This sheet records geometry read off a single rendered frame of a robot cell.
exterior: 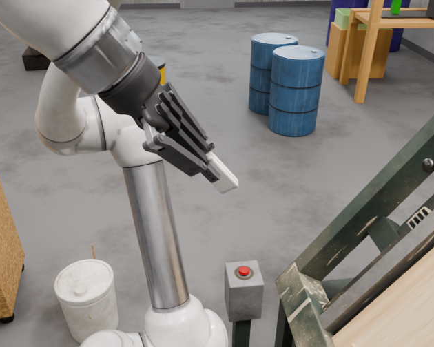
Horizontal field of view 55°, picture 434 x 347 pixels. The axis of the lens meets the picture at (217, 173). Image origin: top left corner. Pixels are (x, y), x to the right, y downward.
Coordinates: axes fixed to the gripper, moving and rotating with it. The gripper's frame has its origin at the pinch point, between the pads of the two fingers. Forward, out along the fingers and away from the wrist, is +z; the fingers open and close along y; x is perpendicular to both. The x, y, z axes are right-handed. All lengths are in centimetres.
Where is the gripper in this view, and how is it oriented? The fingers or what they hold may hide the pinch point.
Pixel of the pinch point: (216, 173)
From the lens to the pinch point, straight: 60.2
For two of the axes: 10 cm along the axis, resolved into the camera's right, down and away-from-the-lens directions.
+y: 0.3, -7.0, 7.1
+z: 5.8, 5.9, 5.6
